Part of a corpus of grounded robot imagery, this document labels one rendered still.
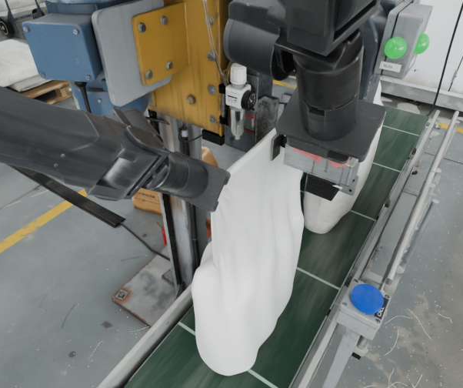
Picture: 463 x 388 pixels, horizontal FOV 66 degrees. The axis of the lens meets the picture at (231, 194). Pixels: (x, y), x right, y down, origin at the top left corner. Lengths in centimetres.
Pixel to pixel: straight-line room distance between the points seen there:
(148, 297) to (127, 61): 126
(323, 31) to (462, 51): 318
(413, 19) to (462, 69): 288
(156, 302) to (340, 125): 148
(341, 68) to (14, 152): 27
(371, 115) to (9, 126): 33
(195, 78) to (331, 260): 90
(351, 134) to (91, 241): 184
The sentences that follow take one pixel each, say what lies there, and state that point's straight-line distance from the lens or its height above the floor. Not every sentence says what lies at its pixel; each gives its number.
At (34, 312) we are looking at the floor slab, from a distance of 193.
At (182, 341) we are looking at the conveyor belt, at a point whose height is 38.
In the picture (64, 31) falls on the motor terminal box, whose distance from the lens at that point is 66.
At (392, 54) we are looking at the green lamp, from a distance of 60.
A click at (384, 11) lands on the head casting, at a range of 67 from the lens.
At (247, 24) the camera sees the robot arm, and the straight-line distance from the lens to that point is 35.
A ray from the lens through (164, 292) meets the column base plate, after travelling 177.
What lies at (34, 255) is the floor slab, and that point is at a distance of 216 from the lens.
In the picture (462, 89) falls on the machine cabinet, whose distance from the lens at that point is 352.
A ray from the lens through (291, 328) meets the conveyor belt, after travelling 125.
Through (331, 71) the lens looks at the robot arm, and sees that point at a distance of 31.
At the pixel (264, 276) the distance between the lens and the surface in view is 85.
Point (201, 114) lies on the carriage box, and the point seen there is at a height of 106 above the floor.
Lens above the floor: 146
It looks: 40 degrees down
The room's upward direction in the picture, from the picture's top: straight up
